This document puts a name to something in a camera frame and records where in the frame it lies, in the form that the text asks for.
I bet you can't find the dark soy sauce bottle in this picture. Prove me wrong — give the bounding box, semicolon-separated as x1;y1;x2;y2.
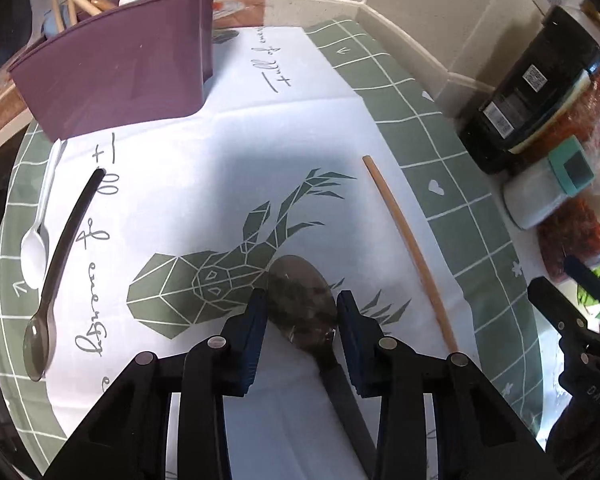
457;5;600;176

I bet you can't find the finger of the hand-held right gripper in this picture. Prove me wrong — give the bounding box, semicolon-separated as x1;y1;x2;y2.
527;276;597;342
564;255;600;307

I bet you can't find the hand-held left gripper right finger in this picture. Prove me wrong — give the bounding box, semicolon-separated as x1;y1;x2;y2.
336;290;556;480

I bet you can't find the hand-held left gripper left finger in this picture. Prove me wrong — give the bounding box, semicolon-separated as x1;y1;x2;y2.
45;287;270;480

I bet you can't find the green checked deer print mat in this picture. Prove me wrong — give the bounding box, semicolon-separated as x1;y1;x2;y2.
0;19;543;480

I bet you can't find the salt shaker with teal cap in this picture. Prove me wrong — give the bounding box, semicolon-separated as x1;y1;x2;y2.
502;135;596;231

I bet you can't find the light blue plastic spoon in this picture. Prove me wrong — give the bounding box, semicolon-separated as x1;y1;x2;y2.
40;10;61;38

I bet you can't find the red chili packet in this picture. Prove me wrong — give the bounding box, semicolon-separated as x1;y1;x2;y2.
536;195;600;283

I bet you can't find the purple plastic utensil holder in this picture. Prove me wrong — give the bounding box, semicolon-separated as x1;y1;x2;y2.
7;0;221;141

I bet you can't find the black plastic spoon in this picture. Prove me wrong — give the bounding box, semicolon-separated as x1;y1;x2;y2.
22;167;107;382
266;255;381;480

